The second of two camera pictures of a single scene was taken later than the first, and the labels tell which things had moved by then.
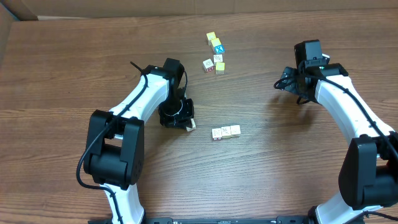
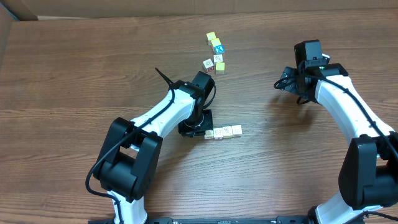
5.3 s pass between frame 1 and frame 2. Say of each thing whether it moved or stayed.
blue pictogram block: moved
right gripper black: stayed
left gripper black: moved
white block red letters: stayed
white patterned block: stayed
